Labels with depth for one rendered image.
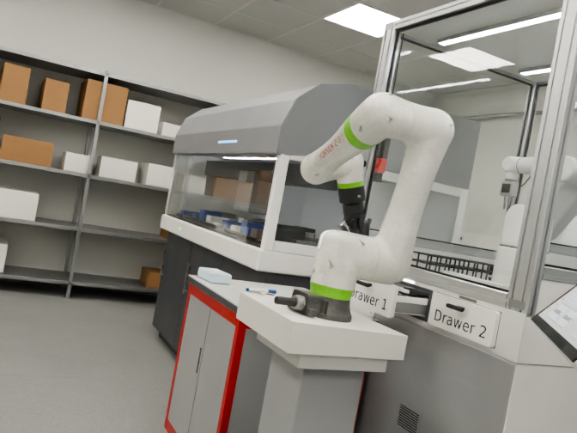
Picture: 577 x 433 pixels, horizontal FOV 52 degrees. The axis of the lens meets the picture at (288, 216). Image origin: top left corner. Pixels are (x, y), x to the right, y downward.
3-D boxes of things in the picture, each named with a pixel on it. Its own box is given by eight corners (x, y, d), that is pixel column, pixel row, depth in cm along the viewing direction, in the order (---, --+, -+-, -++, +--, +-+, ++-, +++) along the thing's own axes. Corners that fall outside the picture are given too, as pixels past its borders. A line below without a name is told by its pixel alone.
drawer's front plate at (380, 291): (389, 318, 201) (395, 286, 201) (344, 299, 227) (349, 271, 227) (393, 319, 202) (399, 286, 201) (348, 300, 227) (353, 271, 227)
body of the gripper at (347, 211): (356, 198, 216) (360, 223, 218) (337, 204, 213) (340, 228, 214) (368, 200, 209) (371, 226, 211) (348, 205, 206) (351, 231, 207)
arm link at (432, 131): (410, 295, 175) (470, 117, 165) (361, 285, 170) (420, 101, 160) (391, 278, 187) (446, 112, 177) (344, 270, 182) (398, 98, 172)
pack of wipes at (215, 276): (231, 285, 250) (233, 274, 249) (210, 283, 245) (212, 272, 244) (216, 277, 262) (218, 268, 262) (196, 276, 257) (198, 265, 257)
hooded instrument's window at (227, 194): (260, 248, 284) (277, 155, 283) (165, 214, 443) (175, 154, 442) (443, 275, 335) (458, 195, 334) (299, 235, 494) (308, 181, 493)
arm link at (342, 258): (367, 304, 169) (381, 239, 169) (318, 295, 164) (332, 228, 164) (348, 295, 182) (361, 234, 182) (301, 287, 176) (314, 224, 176)
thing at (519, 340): (516, 363, 172) (525, 314, 172) (336, 290, 263) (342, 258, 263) (703, 375, 215) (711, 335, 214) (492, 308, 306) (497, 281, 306)
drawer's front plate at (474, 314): (489, 348, 179) (496, 312, 179) (428, 323, 205) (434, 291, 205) (494, 348, 180) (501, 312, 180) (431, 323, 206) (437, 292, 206)
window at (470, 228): (511, 293, 180) (570, -22, 178) (357, 251, 256) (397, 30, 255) (513, 293, 180) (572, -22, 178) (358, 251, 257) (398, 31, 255)
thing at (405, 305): (391, 313, 203) (394, 295, 203) (351, 296, 226) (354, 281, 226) (477, 321, 221) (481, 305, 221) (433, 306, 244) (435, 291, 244)
